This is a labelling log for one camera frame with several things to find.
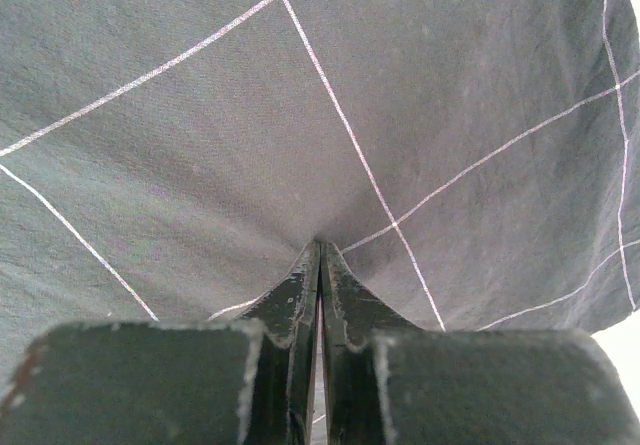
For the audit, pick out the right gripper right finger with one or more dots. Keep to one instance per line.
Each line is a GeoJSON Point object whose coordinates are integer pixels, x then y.
{"type": "Point", "coordinates": [388, 381]}

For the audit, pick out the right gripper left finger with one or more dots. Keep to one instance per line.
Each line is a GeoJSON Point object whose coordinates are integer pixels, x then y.
{"type": "Point", "coordinates": [249, 380]}

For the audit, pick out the dark grey checked cloth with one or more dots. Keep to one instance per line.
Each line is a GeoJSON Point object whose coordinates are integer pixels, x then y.
{"type": "Point", "coordinates": [476, 161]}

